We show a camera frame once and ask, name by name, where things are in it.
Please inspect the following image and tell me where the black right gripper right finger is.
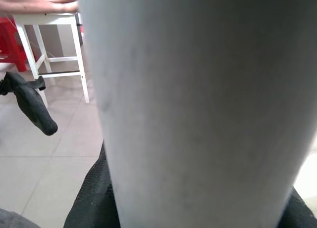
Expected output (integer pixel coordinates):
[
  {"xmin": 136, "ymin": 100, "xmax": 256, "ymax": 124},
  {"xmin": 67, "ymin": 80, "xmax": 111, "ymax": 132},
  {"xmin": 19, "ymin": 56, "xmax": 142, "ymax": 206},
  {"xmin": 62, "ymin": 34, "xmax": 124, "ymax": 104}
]
[{"xmin": 279, "ymin": 185, "xmax": 317, "ymax": 228}]

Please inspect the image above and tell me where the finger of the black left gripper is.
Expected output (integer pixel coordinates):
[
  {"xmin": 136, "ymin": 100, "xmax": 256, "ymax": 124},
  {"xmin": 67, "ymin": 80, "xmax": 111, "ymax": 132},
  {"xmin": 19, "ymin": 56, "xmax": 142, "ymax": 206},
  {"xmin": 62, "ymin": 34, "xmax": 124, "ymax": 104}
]
[{"xmin": 6, "ymin": 71, "xmax": 59, "ymax": 137}]

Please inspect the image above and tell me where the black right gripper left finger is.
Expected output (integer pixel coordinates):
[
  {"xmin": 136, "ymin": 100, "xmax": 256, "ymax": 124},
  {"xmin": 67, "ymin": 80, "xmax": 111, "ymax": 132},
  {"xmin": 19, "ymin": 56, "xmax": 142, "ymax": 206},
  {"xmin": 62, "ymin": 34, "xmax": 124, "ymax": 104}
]
[{"xmin": 63, "ymin": 141, "xmax": 122, "ymax": 228}]

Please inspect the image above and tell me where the white plastic table leg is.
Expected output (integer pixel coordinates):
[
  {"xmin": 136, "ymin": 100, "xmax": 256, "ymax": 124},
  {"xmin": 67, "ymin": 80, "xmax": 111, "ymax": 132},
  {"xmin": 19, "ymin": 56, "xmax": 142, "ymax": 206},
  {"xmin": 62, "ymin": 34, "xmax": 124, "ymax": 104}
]
[{"xmin": 76, "ymin": 0, "xmax": 317, "ymax": 228}]

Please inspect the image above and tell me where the red plastic stool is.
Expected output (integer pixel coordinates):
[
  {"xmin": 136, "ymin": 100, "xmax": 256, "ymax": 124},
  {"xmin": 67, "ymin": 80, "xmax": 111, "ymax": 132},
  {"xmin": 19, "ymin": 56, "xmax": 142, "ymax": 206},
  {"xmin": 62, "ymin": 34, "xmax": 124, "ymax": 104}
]
[{"xmin": 0, "ymin": 16, "xmax": 28, "ymax": 73}]

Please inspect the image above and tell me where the white wooden stool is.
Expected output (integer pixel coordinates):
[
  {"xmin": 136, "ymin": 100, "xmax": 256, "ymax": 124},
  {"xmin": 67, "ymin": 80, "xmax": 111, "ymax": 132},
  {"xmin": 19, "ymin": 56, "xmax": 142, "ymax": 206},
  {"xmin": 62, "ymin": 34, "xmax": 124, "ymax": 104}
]
[{"xmin": 11, "ymin": 12, "xmax": 90, "ymax": 105}]

